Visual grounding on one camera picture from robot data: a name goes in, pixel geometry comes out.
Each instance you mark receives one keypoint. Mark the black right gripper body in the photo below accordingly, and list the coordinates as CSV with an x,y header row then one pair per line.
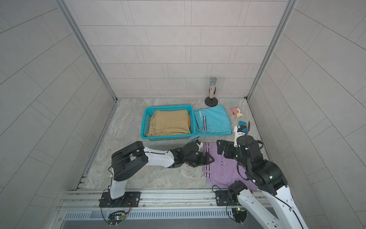
x,y
230,151

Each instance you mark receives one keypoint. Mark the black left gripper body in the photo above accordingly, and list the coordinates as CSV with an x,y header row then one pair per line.
x,y
196,160

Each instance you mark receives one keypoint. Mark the purple pants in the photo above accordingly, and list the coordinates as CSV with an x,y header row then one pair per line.
x,y
223,172

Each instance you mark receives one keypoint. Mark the teal pants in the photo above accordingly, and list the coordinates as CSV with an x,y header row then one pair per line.
x,y
212,122

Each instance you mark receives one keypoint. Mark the khaki pants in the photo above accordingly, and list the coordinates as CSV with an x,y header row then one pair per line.
x,y
166,123

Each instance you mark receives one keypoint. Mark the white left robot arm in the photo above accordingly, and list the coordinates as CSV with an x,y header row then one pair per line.
x,y
129,160

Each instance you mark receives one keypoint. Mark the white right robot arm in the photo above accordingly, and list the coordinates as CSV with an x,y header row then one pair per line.
x,y
269,178

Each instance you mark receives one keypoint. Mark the teal plastic basket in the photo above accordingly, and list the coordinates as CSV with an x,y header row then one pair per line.
x,y
148,113

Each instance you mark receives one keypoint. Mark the small red box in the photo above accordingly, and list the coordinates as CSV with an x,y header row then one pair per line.
x,y
237,112

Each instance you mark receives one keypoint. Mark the bottle on black stand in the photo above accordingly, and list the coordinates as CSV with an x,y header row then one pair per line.
x,y
211,100

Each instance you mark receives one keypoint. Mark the right circuit board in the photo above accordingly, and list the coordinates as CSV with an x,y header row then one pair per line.
x,y
238,215

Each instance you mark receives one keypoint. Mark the circuit board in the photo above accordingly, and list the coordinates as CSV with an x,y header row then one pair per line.
x,y
238,215
115,218

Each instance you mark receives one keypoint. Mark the left circuit board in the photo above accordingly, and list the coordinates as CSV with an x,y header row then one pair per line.
x,y
115,218

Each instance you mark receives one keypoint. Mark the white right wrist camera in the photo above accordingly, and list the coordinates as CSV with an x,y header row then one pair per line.
x,y
240,130

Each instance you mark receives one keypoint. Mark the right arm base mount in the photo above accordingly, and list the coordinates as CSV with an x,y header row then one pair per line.
x,y
223,198

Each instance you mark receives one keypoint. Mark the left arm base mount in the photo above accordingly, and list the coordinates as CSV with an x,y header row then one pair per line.
x,y
129,199

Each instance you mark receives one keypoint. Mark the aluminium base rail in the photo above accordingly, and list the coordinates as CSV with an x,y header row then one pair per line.
x,y
153,204

